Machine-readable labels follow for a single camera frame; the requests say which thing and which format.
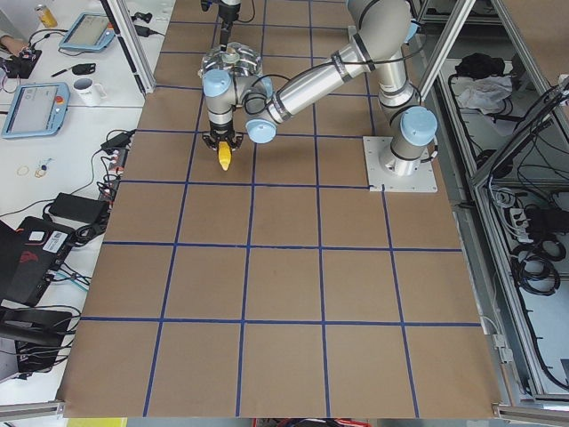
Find black power brick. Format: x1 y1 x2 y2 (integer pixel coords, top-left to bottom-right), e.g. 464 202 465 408
49 193 108 223

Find crumpled white cloth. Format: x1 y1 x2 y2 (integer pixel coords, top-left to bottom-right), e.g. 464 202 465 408
457 77 512 115

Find teach pendant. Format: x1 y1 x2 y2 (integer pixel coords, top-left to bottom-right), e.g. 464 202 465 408
60 12 116 52
1 82 70 139

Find black laptop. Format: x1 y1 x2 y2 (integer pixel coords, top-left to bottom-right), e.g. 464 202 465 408
1 216 75 307

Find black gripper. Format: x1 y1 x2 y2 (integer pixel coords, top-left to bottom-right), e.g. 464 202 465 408
200 0 240 48
202 124 243 152

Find lower teach pendant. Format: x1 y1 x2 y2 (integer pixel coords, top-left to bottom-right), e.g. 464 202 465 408
1 82 70 139

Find yellow corn cob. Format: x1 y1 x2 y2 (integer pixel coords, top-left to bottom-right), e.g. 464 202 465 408
217 141 232 171

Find yellow drink can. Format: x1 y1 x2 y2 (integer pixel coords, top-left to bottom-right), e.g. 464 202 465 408
35 4 58 28

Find white mug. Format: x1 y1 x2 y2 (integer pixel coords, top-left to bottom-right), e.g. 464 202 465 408
73 77 108 107

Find person hand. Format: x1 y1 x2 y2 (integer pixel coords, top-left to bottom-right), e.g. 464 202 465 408
0 35 28 56

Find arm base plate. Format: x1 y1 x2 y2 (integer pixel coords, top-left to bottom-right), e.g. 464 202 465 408
363 136 437 193

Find upper teach pendant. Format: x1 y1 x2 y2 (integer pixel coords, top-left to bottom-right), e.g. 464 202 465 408
60 12 116 52

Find coiled black cables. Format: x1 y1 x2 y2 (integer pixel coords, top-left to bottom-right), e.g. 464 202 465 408
509 239 564 297

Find pale green electric pot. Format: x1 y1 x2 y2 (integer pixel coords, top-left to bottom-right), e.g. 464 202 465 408
198 42 262 106

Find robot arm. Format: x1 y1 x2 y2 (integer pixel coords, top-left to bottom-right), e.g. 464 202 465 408
199 0 437 176
200 0 241 52

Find power strip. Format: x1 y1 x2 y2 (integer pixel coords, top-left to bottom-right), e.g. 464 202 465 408
97 148 129 204

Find black cloth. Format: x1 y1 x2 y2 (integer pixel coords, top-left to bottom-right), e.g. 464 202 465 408
455 52 505 80

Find glass pot lid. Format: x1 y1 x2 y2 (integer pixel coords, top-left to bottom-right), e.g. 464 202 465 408
198 42 262 77

